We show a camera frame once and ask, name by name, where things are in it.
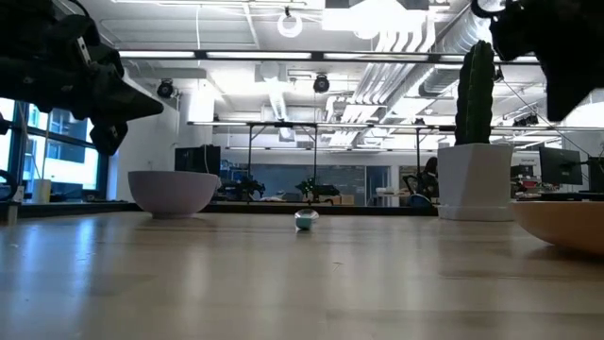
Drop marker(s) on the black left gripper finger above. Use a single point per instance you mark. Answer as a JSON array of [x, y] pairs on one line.
[[108, 139], [127, 101]]

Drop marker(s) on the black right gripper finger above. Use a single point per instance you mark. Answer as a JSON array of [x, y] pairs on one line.
[[564, 96]]

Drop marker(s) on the lilac bowl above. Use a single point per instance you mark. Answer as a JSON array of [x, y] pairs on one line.
[[172, 193]]

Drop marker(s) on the orange plate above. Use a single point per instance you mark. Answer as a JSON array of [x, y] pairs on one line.
[[566, 226]]

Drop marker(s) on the black computer monitor on arm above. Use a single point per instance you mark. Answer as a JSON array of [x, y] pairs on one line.
[[560, 165]]

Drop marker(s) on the black background robot arm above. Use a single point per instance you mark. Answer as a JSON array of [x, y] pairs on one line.
[[318, 190], [245, 189]]

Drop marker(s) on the black ceiling spotlight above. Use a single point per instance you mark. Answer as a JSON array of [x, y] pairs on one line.
[[321, 84], [165, 89]]

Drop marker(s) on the black monitor at picture edge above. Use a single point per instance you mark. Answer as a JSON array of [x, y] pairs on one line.
[[597, 174]]

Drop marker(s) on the white cup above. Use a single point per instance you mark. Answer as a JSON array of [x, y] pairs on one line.
[[41, 191]]

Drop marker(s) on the green cactus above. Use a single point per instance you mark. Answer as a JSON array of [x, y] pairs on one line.
[[475, 94]]

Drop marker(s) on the white planter pot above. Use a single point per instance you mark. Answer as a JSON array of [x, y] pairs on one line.
[[474, 181]]

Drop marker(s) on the person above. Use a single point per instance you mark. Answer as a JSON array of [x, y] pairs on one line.
[[430, 179]]

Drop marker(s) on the black monitor by wall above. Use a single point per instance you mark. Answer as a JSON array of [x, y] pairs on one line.
[[198, 159]]

